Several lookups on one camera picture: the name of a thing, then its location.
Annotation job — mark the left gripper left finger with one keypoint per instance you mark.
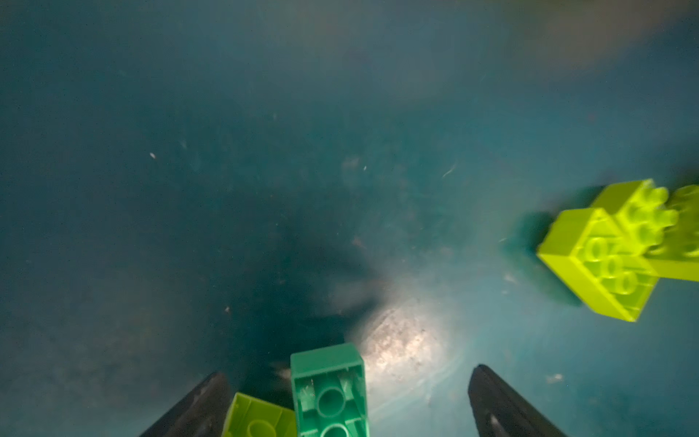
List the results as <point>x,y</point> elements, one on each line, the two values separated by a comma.
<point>200,413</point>

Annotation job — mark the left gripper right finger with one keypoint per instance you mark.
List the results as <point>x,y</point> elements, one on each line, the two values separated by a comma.
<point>498,409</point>

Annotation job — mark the small lime lego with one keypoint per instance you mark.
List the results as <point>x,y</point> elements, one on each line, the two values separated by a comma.
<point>639,210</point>
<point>251,417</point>

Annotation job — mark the dark green lego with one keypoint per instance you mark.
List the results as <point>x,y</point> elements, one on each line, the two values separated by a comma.
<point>329,392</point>

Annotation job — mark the lime long lego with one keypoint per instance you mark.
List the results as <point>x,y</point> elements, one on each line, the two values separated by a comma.
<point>589,253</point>

